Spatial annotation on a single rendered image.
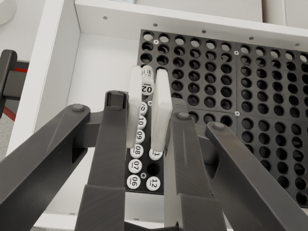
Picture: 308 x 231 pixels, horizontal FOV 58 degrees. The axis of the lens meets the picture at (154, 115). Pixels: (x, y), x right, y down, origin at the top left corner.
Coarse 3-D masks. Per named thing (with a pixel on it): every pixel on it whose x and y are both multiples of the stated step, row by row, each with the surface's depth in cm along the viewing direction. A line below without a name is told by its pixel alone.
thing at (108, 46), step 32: (96, 0) 33; (96, 32) 37; (128, 32) 36; (192, 32) 35; (224, 32) 35; (256, 32) 34; (288, 32) 34; (96, 64) 36; (128, 64) 37; (96, 96) 35; (64, 192) 31; (128, 192) 32; (64, 224) 25; (160, 224) 26
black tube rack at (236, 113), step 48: (144, 48) 34; (192, 48) 31; (240, 48) 32; (144, 96) 32; (192, 96) 30; (240, 96) 30; (288, 96) 31; (288, 144) 29; (144, 192) 29; (288, 192) 27
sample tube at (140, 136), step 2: (138, 130) 26; (140, 130) 26; (138, 132) 26; (140, 132) 26; (142, 132) 26; (138, 134) 26; (140, 134) 26; (142, 134) 26; (144, 134) 26; (138, 136) 26; (140, 136) 26; (142, 136) 26; (144, 136) 26; (136, 138) 26; (138, 138) 26; (140, 138) 26; (142, 138) 26; (136, 140) 26; (138, 140) 26; (140, 140) 26; (142, 140) 26; (136, 142) 26; (138, 142) 26; (140, 142) 27; (142, 142) 27
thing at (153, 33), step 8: (144, 32) 31; (152, 32) 31; (144, 40) 31; (152, 40) 31; (152, 48) 31; (152, 56) 30; (144, 64) 30; (152, 64) 30; (144, 128) 28; (144, 144) 27; (128, 152) 27; (144, 152) 27; (128, 160) 27; (144, 160) 27; (128, 168) 26; (128, 176) 26
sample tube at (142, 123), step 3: (141, 117) 27; (144, 117) 27; (141, 120) 27; (144, 120) 27; (138, 123) 27; (141, 123) 27; (144, 123) 27; (138, 126) 27; (141, 126) 27; (144, 126) 27; (138, 129) 27; (141, 129) 27
